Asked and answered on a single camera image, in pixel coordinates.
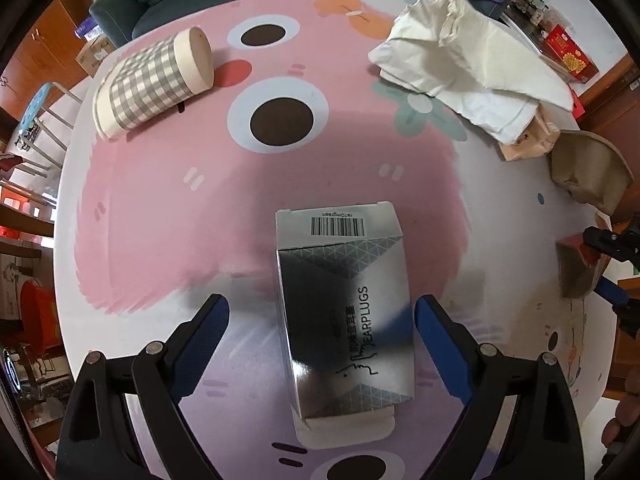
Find purple packet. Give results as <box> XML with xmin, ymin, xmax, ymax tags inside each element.
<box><xmin>74</xmin><ymin>15</ymin><xmax>101</xmax><ymax>41</ymax></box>

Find white cloth bag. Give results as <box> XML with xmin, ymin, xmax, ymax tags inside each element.
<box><xmin>368</xmin><ymin>0</ymin><xmax>574</xmax><ymax>143</ymax></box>

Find wooden cabinet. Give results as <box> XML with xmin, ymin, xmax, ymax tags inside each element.
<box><xmin>0</xmin><ymin>0</ymin><xmax>93</xmax><ymax>126</ymax></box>

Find blue round stool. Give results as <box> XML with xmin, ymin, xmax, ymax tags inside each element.
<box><xmin>15</xmin><ymin>82</ymin><xmax>86</xmax><ymax>181</ymax></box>

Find cartoon tablecloth table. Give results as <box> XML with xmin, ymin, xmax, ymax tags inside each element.
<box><xmin>52</xmin><ymin>0</ymin><xmax>626</xmax><ymax>480</ymax></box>

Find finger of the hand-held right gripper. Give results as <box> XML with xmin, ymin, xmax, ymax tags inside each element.
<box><xmin>584</xmin><ymin>226</ymin><xmax>640</xmax><ymax>262</ymax></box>
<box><xmin>595</xmin><ymin>277</ymin><xmax>640</xmax><ymax>338</ymax></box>

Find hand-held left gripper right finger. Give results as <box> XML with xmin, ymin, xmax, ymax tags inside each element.
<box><xmin>414</xmin><ymin>295</ymin><xmax>586</xmax><ymax>480</ymax></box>

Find red gift box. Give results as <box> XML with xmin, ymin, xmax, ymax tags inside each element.
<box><xmin>542</xmin><ymin>25</ymin><xmax>599</xmax><ymax>84</ymax></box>

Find bottle rack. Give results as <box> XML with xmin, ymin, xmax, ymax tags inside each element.
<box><xmin>512</xmin><ymin>0</ymin><xmax>556</xmax><ymax>28</ymax></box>

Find brown paper pulp bowl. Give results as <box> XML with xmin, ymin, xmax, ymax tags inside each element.
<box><xmin>547</xmin><ymin>130</ymin><xmax>633</xmax><ymax>217</ymax></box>

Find silver cardboard box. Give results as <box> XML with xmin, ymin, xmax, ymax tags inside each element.
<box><xmin>275</xmin><ymin>201</ymin><xmax>417</xmax><ymax>450</ymax></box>

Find red paper bag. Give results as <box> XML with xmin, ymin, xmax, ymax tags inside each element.
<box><xmin>569</xmin><ymin>85</ymin><xmax>587</xmax><ymax>120</ymax></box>

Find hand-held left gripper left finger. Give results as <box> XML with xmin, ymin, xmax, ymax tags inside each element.
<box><xmin>54</xmin><ymin>294</ymin><xmax>231</xmax><ymax>480</ymax></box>

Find person's right hand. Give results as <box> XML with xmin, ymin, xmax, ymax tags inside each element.
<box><xmin>602</xmin><ymin>375</ymin><xmax>640</xmax><ymax>461</ymax></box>

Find grey checked paper cup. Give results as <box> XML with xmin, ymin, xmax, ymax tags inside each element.
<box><xmin>93</xmin><ymin>27</ymin><xmax>216</xmax><ymax>142</ymax></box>

